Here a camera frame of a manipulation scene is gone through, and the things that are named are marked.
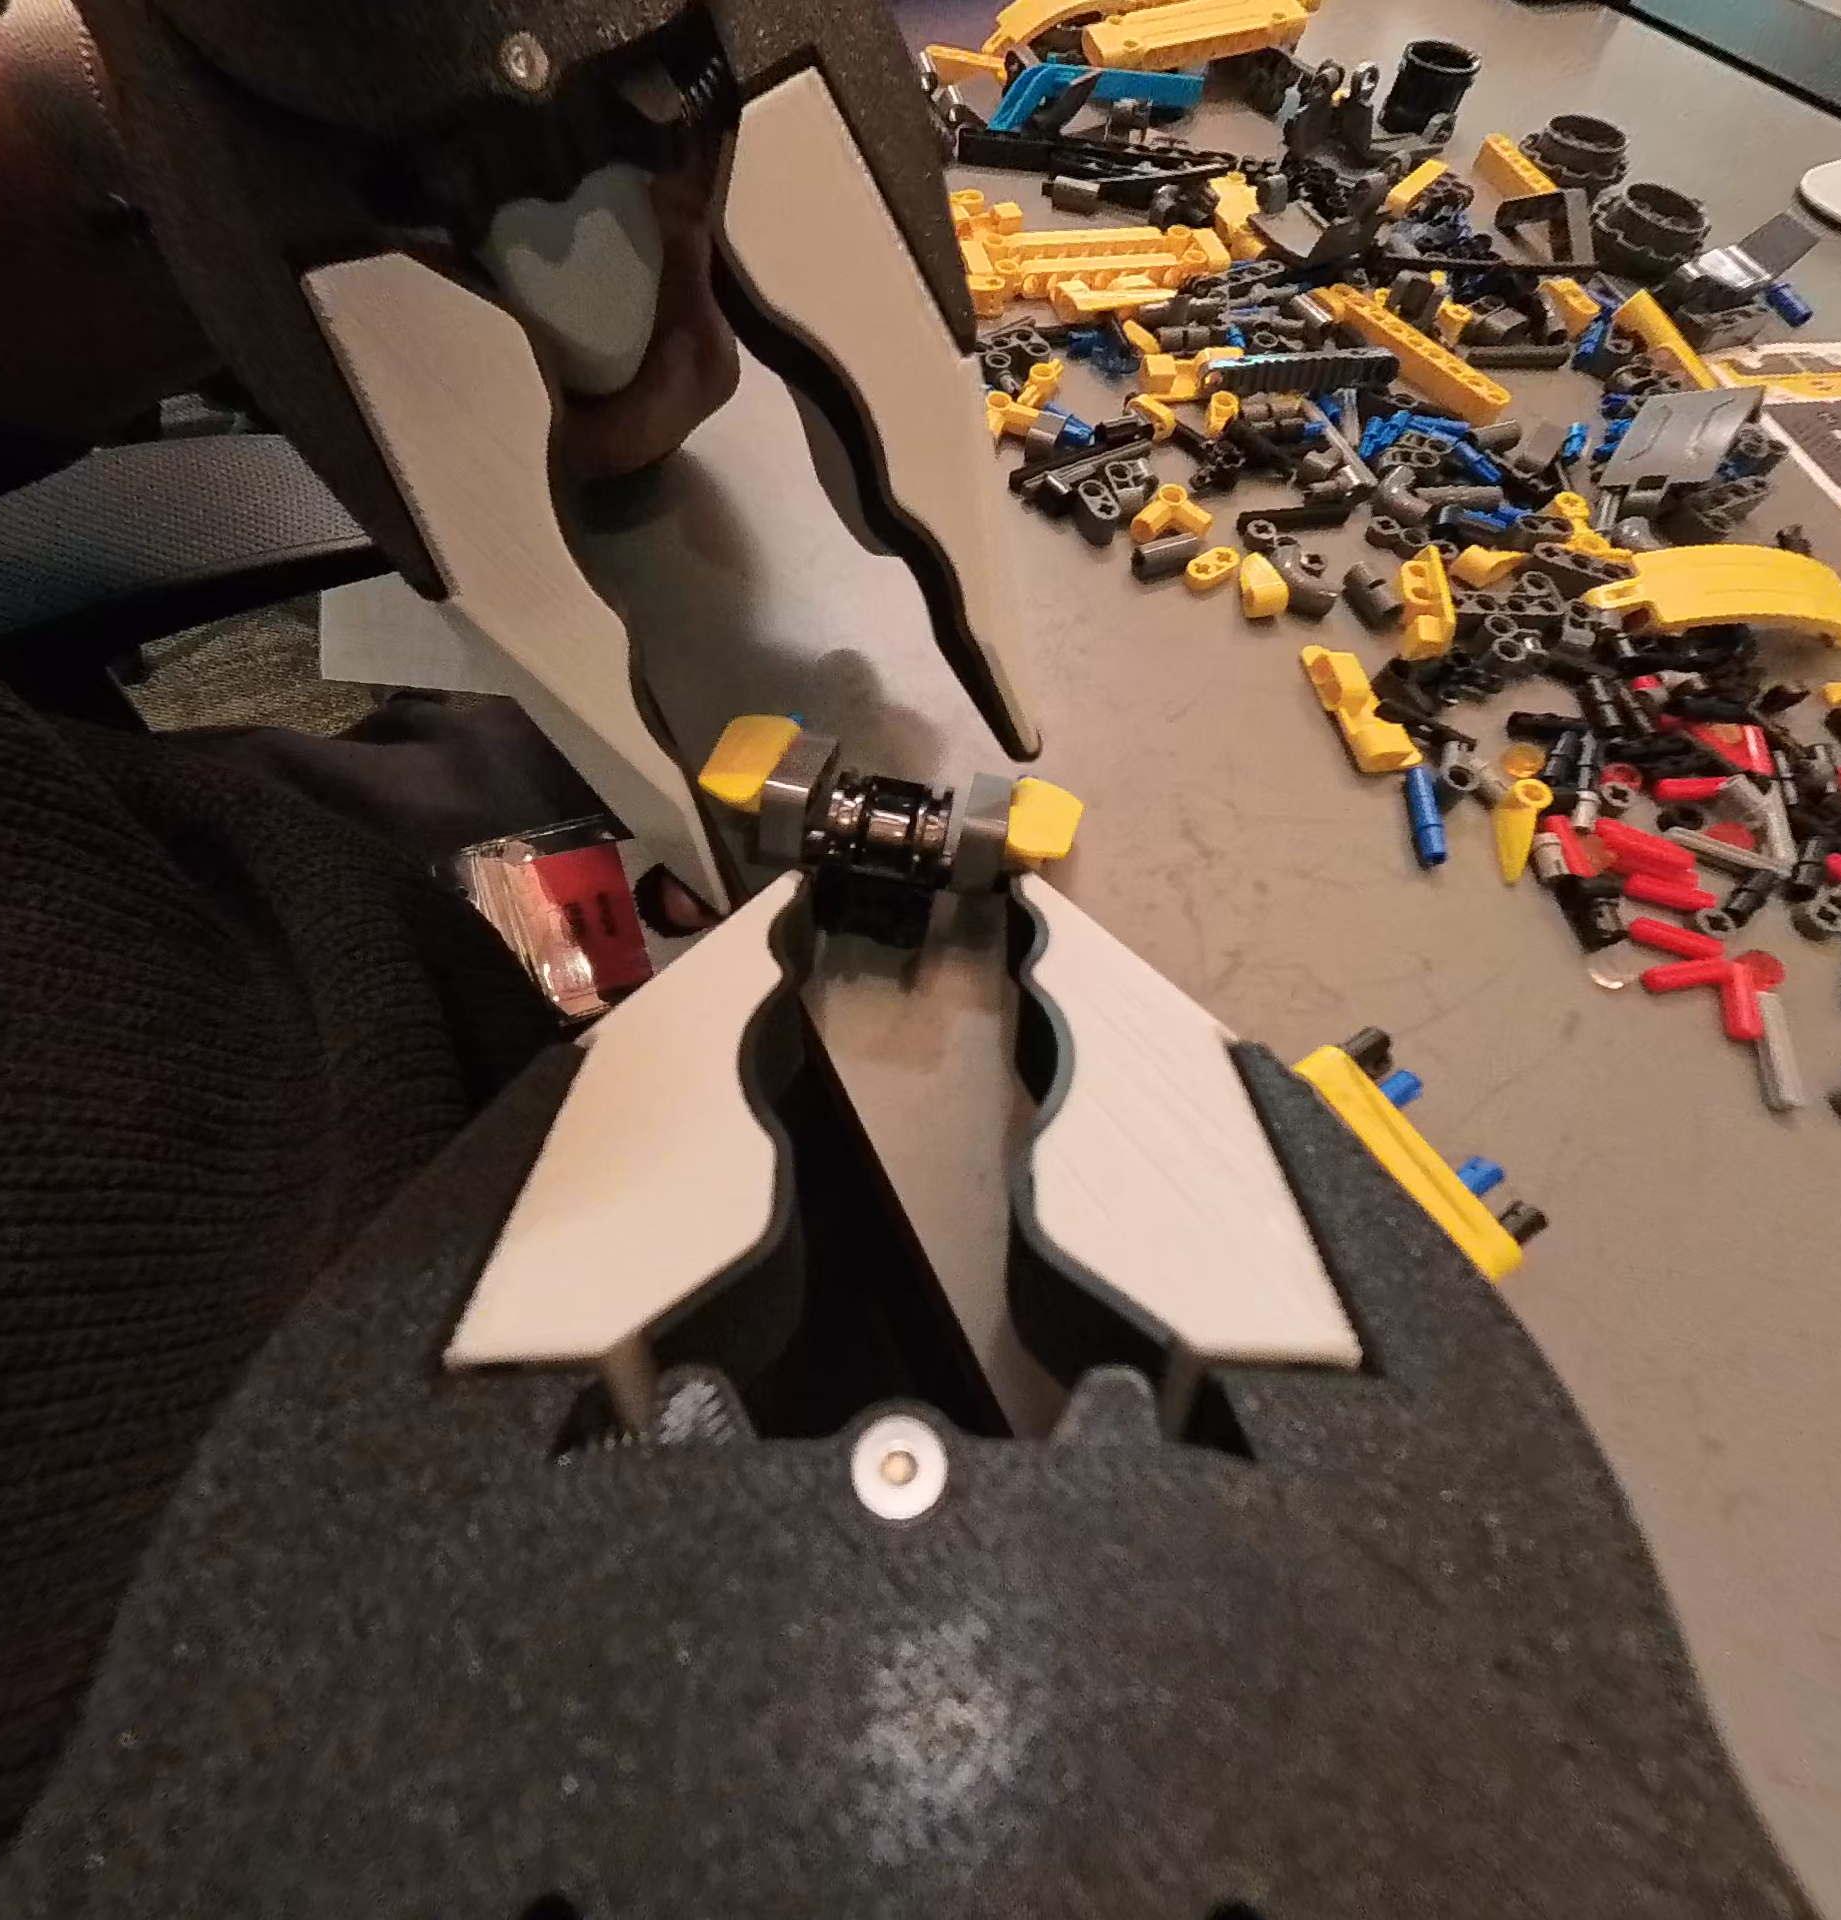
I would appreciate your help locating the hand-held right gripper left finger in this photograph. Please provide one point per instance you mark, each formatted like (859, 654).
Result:
(634, 1185)

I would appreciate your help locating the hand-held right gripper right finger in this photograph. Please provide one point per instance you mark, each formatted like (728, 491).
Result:
(1174, 1185)

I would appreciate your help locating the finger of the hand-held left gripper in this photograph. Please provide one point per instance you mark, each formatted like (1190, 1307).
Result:
(875, 301)
(455, 435)

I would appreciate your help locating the yellow beam frame with pins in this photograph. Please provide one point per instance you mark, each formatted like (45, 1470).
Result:
(1400, 1155)

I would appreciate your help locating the small yellow toy subassembly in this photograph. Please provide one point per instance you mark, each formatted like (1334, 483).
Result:
(868, 825)

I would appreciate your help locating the person's left forearm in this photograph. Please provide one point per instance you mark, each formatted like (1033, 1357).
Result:
(19, 181)

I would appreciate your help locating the person's left hand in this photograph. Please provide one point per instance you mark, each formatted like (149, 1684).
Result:
(665, 405)

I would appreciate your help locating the pile of plastic building pieces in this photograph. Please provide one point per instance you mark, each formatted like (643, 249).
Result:
(1099, 256)

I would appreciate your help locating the shiny packet with red label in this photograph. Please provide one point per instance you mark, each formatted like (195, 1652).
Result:
(560, 916)

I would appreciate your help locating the black chair armrest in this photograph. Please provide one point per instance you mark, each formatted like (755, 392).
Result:
(155, 525)

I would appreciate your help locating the person's dark knitted sweater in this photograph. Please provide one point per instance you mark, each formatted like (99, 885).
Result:
(184, 1200)

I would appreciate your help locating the yellow grey sticker sheet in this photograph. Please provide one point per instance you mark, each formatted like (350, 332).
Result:
(1820, 435)

